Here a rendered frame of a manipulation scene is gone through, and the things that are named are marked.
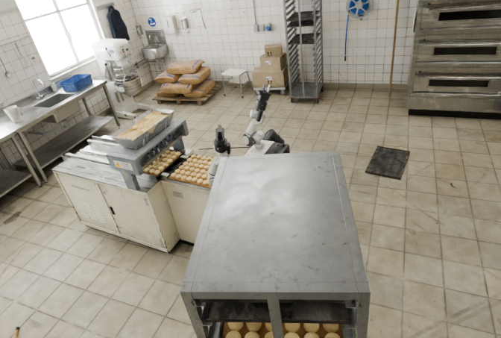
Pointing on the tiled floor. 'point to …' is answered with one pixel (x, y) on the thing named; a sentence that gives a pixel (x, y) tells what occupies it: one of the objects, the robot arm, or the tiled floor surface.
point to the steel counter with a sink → (61, 98)
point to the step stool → (236, 78)
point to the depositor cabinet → (120, 203)
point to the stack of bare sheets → (388, 163)
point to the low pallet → (188, 97)
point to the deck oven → (456, 42)
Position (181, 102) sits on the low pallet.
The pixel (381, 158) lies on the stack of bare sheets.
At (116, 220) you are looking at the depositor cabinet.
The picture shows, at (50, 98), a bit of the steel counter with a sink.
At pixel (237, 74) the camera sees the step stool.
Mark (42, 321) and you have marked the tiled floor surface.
